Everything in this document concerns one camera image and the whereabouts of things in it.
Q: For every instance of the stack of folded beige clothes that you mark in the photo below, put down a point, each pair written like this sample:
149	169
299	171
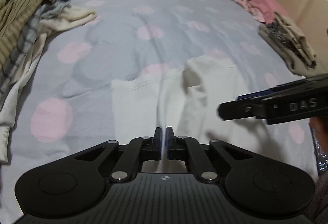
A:
292	42

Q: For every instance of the brown striped shirt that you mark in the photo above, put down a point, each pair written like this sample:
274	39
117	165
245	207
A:
15	21

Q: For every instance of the person's right hand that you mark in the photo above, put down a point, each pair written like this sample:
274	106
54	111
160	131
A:
321	126

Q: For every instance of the white sweatshirt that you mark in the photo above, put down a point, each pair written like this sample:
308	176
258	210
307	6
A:
15	90

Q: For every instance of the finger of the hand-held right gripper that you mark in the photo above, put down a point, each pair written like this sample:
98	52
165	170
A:
253	94
238	110

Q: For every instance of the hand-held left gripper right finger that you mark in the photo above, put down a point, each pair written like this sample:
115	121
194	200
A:
169	145

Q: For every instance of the grey striped shirt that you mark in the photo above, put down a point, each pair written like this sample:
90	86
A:
28	36

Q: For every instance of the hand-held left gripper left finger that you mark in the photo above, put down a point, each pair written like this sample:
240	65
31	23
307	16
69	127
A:
158	145

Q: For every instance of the white t-shirt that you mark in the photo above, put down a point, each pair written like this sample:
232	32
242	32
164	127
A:
210	90

